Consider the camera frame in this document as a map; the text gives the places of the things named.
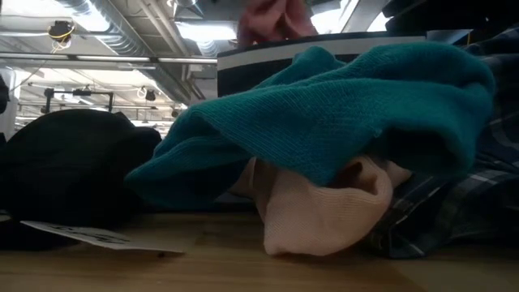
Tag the aluminium overhead rail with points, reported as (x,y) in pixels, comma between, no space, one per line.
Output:
(113,58)

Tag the silver ceiling ventilation duct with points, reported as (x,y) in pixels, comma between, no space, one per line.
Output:
(134,40)

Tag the teal knit garment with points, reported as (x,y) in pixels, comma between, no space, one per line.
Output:
(316,117)

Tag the white paper label tag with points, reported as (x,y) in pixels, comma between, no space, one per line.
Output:
(101,237)

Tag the navy white-striped fabric basket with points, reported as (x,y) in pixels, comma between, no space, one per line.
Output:
(251,69)

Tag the blue plaid shirt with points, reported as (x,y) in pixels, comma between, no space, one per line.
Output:
(478,203)

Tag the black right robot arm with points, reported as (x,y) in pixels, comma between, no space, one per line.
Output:
(446,14)

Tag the pale peach knit cloth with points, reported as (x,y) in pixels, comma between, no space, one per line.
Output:
(316,219)

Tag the black garment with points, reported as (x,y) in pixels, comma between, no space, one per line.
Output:
(73,162)

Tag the ceiling light panel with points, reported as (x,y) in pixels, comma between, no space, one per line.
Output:
(207,31)

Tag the black overhead gantry bar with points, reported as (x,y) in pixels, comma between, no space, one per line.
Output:
(81,92)

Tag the black overhead camera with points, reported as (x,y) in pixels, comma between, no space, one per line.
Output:
(61,30)

